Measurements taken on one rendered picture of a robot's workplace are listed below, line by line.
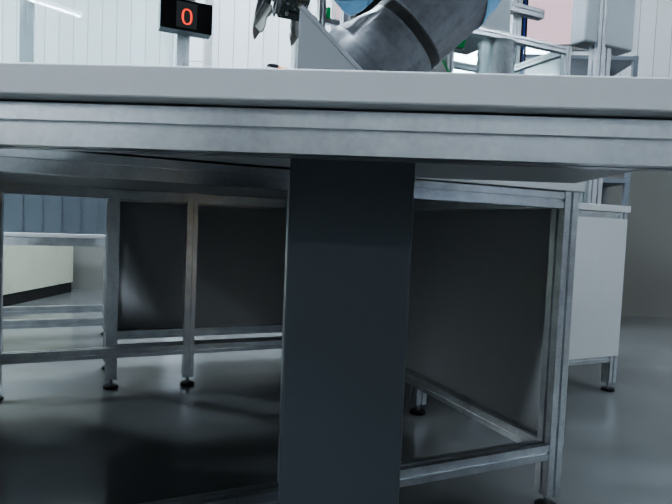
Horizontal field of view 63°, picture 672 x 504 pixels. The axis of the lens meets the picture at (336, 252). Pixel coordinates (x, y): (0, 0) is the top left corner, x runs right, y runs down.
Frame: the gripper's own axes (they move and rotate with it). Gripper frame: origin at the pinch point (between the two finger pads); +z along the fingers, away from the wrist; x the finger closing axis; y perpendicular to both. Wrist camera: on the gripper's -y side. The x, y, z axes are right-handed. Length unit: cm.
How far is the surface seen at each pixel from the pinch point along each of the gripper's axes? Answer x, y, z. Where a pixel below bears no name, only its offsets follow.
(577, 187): 72, 42, 2
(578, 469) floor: 99, 93, 71
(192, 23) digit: -17.6, -7.4, 4.6
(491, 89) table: -7, 84, -46
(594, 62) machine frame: 164, -59, 18
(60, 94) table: -41, 73, -32
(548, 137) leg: -1, 87, -44
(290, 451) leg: -14, 96, 3
